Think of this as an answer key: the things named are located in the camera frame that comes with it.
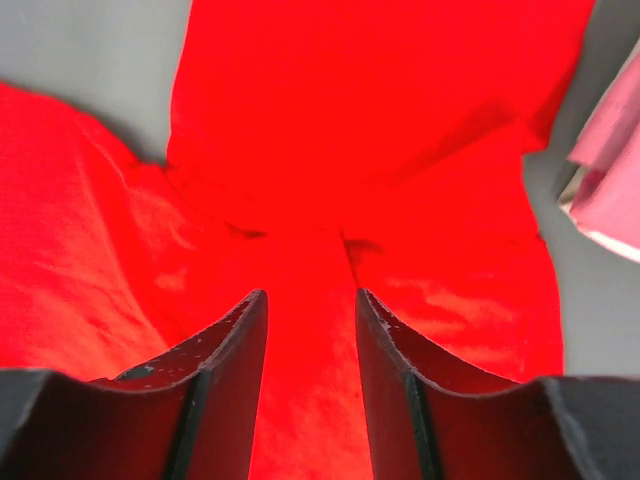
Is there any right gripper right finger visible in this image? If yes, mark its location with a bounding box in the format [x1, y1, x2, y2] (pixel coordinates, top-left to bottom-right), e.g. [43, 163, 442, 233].
[356, 289, 639, 479]

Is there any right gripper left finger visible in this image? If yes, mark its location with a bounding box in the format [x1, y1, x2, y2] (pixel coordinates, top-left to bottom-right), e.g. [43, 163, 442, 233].
[1, 290, 268, 479]

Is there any folded pink t shirt stack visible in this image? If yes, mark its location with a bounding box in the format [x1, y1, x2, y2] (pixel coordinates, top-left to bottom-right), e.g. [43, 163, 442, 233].
[557, 45, 639, 262]

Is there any red t shirt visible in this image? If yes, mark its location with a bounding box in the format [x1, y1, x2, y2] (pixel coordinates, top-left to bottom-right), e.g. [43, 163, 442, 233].
[1, 1, 593, 479]

